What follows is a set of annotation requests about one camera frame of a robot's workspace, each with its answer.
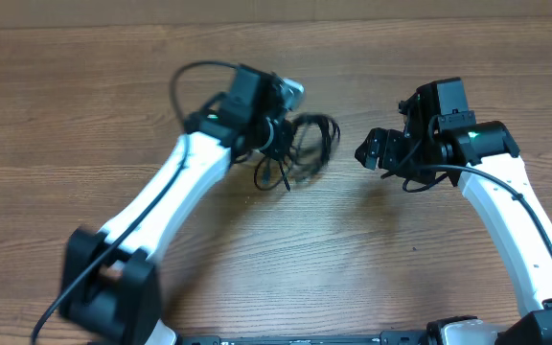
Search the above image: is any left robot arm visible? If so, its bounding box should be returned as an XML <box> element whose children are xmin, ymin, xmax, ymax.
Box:
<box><xmin>44</xmin><ymin>64</ymin><xmax>305</xmax><ymax>344</ymax></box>

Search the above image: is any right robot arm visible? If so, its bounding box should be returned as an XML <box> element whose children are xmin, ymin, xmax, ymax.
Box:
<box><xmin>355</xmin><ymin>78</ymin><xmax>552</xmax><ymax>344</ymax></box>

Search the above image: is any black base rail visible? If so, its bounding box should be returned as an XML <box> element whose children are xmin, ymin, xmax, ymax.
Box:
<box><xmin>174</xmin><ymin>330</ymin><xmax>512</xmax><ymax>345</ymax></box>

